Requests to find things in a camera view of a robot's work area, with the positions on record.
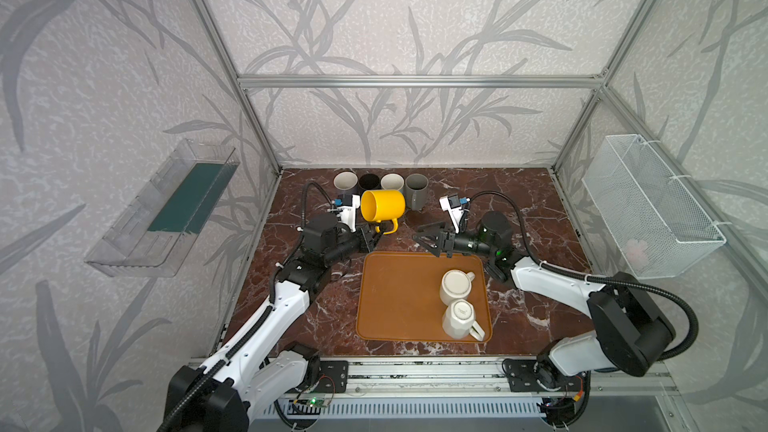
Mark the grey mug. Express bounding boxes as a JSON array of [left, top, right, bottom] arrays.
[[405, 173, 429, 211]]

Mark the yellow mug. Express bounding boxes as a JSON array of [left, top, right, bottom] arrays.
[[360, 190, 406, 235]]

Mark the light blue mug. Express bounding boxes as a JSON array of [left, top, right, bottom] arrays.
[[380, 173, 405, 194]]

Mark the purple mug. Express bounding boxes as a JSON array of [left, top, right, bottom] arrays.
[[333, 171, 361, 199]]

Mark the black mug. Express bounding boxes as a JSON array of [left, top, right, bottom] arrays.
[[358, 173, 381, 194]]

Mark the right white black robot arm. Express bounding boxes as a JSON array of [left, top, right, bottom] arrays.
[[413, 195, 700, 387]]

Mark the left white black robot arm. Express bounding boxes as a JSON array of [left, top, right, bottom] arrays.
[[159, 191, 384, 431]]

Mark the cream round mug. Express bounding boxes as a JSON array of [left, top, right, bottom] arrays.
[[439, 269, 475, 306]]

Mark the white faceted mug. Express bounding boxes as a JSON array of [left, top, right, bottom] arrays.
[[442, 299, 486, 342]]

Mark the brown rectangular tray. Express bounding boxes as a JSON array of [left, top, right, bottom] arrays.
[[356, 251, 493, 343]]

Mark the pink item in basket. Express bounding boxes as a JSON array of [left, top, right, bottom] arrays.
[[623, 239, 650, 271]]

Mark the green circuit board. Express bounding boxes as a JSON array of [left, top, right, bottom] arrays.
[[290, 396, 333, 414]]

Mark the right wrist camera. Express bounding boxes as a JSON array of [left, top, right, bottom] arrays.
[[439, 194, 470, 233]]

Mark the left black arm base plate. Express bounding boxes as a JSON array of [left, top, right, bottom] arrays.
[[297, 359, 349, 394]]

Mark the aluminium front rail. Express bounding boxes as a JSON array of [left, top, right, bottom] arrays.
[[185, 355, 679, 400]]

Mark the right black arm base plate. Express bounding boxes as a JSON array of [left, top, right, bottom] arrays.
[[501, 358, 590, 396]]

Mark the white wire mesh basket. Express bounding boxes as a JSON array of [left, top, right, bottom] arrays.
[[582, 134, 727, 279]]

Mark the clear plastic wall bin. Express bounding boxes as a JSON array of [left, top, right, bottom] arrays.
[[85, 139, 240, 278]]

